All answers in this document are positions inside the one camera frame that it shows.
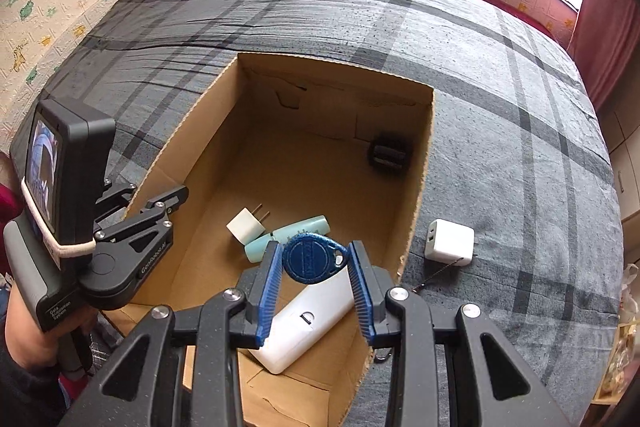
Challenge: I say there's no white remote control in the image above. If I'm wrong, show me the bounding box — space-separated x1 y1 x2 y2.
249 274 356 375

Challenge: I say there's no small white charger plug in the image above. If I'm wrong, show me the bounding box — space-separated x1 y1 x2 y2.
226 203 272 244

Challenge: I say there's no black cord keychain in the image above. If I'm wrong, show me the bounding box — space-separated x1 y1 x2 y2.
372 254 478 364

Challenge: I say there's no black cylindrical speaker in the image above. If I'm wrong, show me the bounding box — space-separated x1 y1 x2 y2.
367 134 413 175

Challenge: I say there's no red curtain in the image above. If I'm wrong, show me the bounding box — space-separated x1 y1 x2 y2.
567 0 640 108

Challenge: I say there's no blue key fob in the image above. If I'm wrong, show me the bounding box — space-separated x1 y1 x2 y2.
281 233 348 284

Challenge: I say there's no teal cosmetic tube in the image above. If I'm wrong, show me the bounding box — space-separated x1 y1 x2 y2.
244 215 332 264

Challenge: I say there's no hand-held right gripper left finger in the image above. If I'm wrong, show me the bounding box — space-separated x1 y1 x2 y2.
65 241 286 427

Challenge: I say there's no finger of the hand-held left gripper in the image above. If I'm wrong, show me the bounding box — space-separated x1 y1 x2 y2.
95 185 191 242
97 179 138 214

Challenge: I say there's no beige cabinet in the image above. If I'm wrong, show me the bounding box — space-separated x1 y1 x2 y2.
597 102 640 218

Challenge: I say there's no brown cardboard box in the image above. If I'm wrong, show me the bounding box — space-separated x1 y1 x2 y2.
102 52 435 427

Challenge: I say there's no large white charger plug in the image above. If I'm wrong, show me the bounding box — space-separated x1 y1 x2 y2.
426 218 475 266

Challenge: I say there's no person's left forearm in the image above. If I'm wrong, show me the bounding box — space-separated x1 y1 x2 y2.
4 292 68 370

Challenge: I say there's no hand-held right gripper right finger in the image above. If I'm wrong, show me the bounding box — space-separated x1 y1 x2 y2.
347 241 576 427

